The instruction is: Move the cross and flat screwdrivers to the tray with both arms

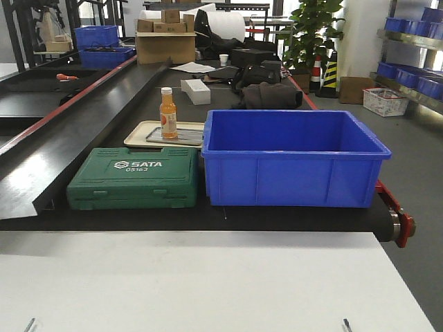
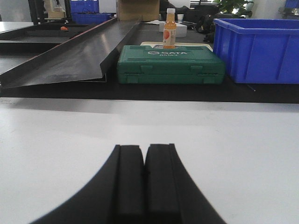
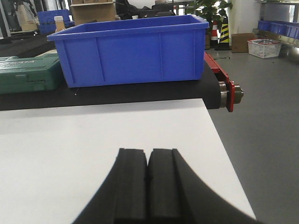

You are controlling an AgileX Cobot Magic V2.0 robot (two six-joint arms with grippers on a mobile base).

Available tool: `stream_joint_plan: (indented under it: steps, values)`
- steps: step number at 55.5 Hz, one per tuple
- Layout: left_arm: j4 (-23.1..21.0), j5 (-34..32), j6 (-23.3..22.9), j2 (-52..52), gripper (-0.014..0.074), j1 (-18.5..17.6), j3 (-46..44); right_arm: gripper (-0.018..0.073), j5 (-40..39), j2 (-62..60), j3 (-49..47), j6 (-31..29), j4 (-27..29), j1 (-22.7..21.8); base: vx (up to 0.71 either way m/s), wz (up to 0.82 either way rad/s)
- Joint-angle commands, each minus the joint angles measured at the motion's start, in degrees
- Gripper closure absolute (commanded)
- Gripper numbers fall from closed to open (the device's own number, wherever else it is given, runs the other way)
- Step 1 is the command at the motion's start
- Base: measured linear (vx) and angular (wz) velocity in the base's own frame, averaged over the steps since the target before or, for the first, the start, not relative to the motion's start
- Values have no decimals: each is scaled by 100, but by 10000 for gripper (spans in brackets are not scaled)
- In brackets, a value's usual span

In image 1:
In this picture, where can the cross screwdriver green handle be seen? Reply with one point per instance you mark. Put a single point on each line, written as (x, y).
(31, 325)

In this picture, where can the grey metal tray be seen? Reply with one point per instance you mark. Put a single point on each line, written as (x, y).
(191, 137)

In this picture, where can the beige plastic tray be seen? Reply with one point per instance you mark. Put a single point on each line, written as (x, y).
(137, 137)

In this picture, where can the large blue plastic bin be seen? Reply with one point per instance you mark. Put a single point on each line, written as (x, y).
(318, 158)

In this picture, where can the white rectangular box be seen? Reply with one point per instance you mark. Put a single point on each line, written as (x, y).
(197, 91)

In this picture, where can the orange juice bottle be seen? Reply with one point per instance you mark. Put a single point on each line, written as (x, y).
(168, 114)

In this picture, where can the dark brown cloth bundle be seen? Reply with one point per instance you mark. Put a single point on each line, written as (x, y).
(269, 96)

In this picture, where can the black bag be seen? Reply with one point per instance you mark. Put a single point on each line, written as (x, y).
(268, 71)

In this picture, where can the white paper cup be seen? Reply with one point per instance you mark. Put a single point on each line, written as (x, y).
(223, 59)

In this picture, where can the green SATA tool case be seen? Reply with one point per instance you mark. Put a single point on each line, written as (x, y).
(117, 178)

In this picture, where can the red white traffic cone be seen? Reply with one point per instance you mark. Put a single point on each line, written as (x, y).
(315, 78)

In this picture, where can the yellow black traffic cone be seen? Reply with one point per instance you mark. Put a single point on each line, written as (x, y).
(328, 88)

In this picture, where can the large cardboard box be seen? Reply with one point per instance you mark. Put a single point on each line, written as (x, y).
(159, 47)

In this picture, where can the brown cardboard box floor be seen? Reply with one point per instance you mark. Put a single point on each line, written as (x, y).
(351, 89)

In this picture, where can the green potted plant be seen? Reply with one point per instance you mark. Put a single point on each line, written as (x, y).
(312, 32)

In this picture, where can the blue crate on conveyor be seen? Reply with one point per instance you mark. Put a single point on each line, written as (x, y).
(105, 59)

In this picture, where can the white red plastic basket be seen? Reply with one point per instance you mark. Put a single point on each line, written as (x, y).
(384, 102)

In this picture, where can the orange handled tool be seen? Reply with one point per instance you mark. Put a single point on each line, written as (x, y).
(66, 78)

